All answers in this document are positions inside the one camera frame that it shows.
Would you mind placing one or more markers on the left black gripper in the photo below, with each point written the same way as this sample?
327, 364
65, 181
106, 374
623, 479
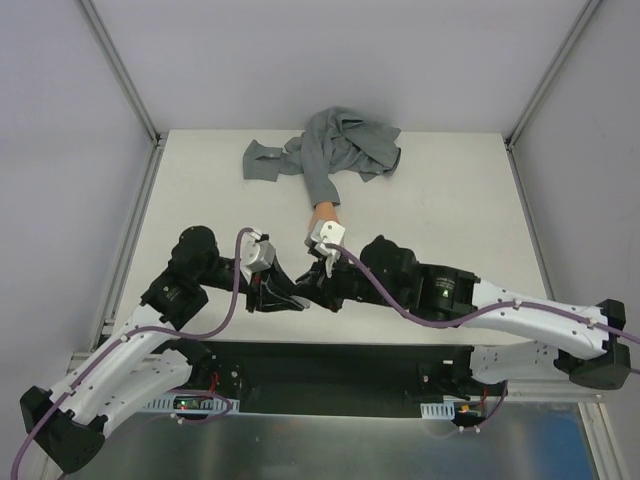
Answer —
255, 292

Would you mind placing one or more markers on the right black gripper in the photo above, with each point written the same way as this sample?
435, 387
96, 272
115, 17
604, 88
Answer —
335, 288

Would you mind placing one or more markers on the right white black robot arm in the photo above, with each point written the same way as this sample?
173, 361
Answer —
558, 341

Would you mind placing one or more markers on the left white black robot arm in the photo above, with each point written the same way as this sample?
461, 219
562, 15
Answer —
160, 346

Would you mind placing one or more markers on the mannequin hand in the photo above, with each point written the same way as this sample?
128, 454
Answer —
323, 211

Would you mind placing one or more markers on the grey crumpled shirt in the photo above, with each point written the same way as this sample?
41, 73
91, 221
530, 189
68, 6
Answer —
334, 140

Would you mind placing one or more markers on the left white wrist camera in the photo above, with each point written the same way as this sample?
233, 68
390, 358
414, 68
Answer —
257, 254

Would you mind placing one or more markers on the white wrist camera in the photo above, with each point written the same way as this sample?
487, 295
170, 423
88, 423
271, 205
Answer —
257, 254
320, 242

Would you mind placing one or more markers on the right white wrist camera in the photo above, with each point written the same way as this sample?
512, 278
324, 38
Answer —
320, 242

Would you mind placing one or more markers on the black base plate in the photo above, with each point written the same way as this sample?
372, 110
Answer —
350, 380

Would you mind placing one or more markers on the left aluminium frame post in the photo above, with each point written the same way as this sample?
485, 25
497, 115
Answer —
109, 50

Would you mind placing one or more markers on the aluminium frame post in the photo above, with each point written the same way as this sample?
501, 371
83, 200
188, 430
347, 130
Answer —
570, 42
109, 50

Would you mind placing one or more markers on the right aluminium frame post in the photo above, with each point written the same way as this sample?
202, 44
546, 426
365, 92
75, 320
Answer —
570, 42

